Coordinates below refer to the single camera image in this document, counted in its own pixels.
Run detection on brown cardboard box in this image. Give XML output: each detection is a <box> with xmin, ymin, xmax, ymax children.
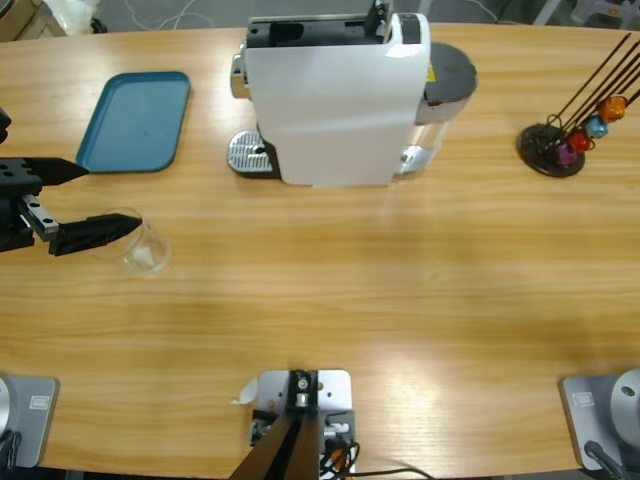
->
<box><xmin>0</xmin><ymin>0</ymin><xmax>67</xmax><ymax>44</ymax></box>

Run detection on clear drinking glass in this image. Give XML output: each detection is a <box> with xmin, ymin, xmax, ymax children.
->
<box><xmin>84</xmin><ymin>206</ymin><xmax>173</xmax><ymax>277</ymax></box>

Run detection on clear water tank dark lid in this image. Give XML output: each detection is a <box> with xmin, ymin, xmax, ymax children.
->
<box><xmin>397</xmin><ymin>42</ymin><xmax>479</xmax><ymax>177</ymax></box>

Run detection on black capsule holder with rods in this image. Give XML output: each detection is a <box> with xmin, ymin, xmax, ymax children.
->
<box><xmin>516</xmin><ymin>32</ymin><xmax>640</xmax><ymax>179</ymax></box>

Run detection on white cable on floor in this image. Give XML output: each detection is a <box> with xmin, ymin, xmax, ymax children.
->
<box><xmin>119</xmin><ymin>0</ymin><xmax>251</xmax><ymax>32</ymax></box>

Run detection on white furniture legs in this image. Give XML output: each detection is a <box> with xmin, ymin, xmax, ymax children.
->
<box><xmin>529</xmin><ymin>0</ymin><xmax>640</xmax><ymax>29</ymax></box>

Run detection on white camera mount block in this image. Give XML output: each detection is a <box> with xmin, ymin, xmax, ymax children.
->
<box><xmin>242</xmin><ymin>368</ymin><xmax>358</xmax><ymax>476</ymax></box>

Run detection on teal plastic tray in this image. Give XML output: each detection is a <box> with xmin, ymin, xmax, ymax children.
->
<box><xmin>74</xmin><ymin>70</ymin><xmax>193</xmax><ymax>176</ymax></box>

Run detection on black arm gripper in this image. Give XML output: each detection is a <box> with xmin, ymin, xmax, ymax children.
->
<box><xmin>0</xmin><ymin>156</ymin><xmax>145</xmax><ymax>258</ymax></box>

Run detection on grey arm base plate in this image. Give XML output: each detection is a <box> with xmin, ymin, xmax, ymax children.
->
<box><xmin>0</xmin><ymin>374</ymin><xmax>61</xmax><ymax>469</ymax></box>
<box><xmin>558</xmin><ymin>368</ymin><xmax>640</xmax><ymax>474</ymax></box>

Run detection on black base cable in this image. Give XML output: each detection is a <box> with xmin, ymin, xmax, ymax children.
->
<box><xmin>0</xmin><ymin>429</ymin><xmax>24</xmax><ymax>469</ymax></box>
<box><xmin>583</xmin><ymin>439</ymin><xmax>627</xmax><ymax>480</ymax></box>

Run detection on white capsule coffee machine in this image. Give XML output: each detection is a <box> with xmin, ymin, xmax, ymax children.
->
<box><xmin>228</xmin><ymin>0</ymin><xmax>433</xmax><ymax>191</ymax></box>

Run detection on black mount cable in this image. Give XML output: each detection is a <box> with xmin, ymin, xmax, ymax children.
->
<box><xmin>319</xmin><ymin>439</ymin><xmax>432</xmax><ymax>480</ymax></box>

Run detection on orange coffee capsule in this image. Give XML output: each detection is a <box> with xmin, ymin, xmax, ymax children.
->
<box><xmin>597</xmin><ymin>94</ymin><xmax>629</xmax><ymax>124</ymax></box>

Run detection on white plastic bag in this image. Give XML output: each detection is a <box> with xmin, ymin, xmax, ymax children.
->
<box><xmin>44</xmin><ymin>0</ymin><xmax>102</xmax><ymax>36</ymax></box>

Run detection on white paper tag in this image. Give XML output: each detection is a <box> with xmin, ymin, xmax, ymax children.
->
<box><xmin>230</xmin><ymin>377</ymin><xmax>260</xmax><ymax>407</ymax></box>

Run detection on blue coffee capsule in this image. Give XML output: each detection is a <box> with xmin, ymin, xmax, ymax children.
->
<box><xmin>583</xmin><ymin>115</ymin><xmax>611</xmax><ymax>141</ymax></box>

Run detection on red coffee capsule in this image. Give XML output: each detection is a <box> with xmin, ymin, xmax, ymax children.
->
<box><xmin>568</xmin><ymin>130</ymin><xmax>594</xmax><ymax>154</ymax></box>

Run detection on dark camera post with bracket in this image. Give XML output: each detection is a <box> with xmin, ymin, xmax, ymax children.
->
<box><xmin>228</xmin><ymin>369</ymin><xmax>322</xmax><ymax>480</ymax></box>

